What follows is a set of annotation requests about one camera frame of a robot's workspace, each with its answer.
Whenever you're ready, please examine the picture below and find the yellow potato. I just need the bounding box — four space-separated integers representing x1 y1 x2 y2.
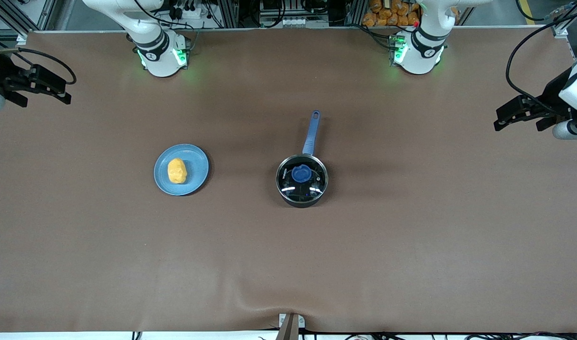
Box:
168 158 188 185

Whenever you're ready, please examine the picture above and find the glass lid with blue knob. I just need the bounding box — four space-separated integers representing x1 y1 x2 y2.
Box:
276 155 327 201

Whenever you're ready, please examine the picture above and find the orange bread pile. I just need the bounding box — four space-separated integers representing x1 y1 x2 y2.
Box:
362 0 421 27

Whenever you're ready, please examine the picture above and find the blue plate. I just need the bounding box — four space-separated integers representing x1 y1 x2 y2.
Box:
154 144 210 196

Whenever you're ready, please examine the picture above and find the brown table cloth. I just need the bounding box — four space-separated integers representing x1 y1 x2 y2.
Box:
0 27 577 333

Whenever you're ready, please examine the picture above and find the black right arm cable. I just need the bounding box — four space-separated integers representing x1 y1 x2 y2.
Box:
15 47 77 86

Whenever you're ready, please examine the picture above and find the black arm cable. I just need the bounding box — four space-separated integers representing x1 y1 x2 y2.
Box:
506 0 577 114
15 47 77 86

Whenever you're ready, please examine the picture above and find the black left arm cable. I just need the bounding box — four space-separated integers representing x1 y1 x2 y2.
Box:
506 0 577 114

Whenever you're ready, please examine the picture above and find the aluminium frame rail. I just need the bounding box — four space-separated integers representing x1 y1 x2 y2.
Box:
0 0 76 45

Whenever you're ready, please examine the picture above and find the aluminium frame post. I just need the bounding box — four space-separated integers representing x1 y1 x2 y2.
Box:
551 0 577 39

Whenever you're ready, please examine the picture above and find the black saucepan with blue handle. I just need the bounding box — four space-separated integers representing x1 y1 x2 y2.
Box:
276 110 329 208

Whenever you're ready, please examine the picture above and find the metal table clamp bracket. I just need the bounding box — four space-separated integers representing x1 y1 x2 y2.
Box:
276 313 306 340

